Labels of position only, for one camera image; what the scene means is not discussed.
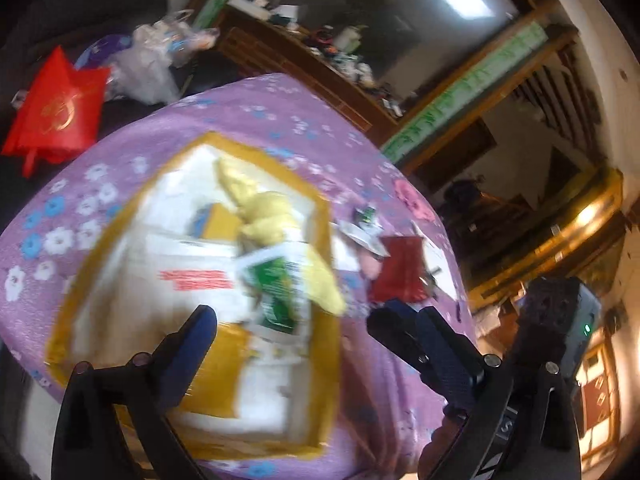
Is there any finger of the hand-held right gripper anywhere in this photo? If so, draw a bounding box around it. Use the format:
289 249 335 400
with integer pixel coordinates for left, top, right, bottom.
367 300 436 376

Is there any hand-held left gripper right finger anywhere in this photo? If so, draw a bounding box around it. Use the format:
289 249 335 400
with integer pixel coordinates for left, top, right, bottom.
417 307 583 480

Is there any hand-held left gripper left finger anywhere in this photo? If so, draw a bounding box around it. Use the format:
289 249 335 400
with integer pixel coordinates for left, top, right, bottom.
51 305 218 480

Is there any white bag with red print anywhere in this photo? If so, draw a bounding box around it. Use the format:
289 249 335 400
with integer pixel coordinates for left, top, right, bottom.
142 237 243 313

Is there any green printed white bag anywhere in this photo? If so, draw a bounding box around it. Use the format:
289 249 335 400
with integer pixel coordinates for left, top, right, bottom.
234 249 313 338

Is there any white box with yellow tape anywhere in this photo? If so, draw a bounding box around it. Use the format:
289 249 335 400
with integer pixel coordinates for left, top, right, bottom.
45 130 347 462

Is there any pale yellow plush cloth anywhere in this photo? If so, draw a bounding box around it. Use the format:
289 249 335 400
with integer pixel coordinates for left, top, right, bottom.
214 154 347 317

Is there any dark red fabric pouch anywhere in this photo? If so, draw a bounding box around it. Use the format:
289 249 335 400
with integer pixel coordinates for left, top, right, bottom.
369 236 427 305

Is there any small pink object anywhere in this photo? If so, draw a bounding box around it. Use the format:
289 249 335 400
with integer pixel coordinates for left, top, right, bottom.
359 251 385 281

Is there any small green white packet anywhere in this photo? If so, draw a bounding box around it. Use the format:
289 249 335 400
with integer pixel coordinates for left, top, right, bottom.
352 204 381 231

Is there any yellow blue packet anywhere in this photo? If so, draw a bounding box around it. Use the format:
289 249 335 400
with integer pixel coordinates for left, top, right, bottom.
191 201 242 242

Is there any wooden stair railing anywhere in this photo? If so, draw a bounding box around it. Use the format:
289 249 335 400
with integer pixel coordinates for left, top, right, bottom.
510 44 607 162

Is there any purple floral blanket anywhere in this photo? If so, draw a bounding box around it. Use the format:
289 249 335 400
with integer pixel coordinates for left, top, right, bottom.
0 72 476 480

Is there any wooden cabinet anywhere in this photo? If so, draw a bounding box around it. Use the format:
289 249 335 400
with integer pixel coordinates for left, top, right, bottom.
192 0 583 163

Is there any clutter of small items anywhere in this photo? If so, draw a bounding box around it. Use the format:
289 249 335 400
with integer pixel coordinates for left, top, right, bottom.
229 0 407 117

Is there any red gift bag gold print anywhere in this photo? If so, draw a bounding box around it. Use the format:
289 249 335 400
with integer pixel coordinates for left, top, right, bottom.
1 45 114 177

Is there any clear plastic bag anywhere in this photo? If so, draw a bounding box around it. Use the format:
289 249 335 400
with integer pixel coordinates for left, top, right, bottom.
106 9 222 107

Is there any cabinet mirror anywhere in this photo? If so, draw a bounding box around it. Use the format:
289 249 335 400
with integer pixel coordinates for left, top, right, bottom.
257 0 533 103

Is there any purple round disc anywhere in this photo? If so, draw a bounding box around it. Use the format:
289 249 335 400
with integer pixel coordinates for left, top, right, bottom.
74 34 135 70

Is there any black sofa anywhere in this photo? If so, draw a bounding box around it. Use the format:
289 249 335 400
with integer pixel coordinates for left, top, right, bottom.
0 0 241 133

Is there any gilded wooden frame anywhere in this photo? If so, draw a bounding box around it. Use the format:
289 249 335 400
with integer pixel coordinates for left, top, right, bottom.
466 166 627 312

